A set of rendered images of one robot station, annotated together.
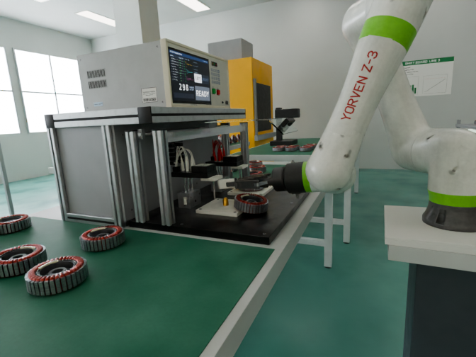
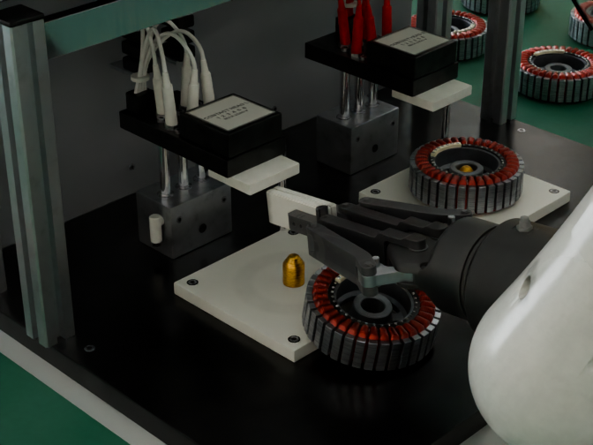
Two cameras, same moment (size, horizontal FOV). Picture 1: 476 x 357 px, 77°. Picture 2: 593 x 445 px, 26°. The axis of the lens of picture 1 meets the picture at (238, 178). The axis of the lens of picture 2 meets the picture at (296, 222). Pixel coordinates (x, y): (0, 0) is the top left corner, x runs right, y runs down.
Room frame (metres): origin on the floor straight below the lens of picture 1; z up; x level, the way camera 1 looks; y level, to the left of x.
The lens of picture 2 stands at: (0.09, -0.29, 1.38)
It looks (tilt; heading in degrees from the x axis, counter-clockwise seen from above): 29 degrees down; 20
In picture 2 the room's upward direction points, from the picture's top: straight up
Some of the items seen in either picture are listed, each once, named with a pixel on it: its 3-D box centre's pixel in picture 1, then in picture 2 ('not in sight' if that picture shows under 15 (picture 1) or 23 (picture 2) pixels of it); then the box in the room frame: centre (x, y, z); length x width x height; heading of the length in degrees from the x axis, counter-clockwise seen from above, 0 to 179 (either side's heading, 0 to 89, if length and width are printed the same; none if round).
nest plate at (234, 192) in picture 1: (251, 190); (464, 196); (1.21, -0.05, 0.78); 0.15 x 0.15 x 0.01; 66
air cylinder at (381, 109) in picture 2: (219, 183); (357, 133); (1.27, 0.08, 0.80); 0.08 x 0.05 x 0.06; 156
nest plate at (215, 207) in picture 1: (225, 206); (293, 287); (0.99, 0.05, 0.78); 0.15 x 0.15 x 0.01; 66
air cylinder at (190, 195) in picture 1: (189, 197); (184, 211); (1.05, 0.18, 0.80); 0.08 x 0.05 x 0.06; 156
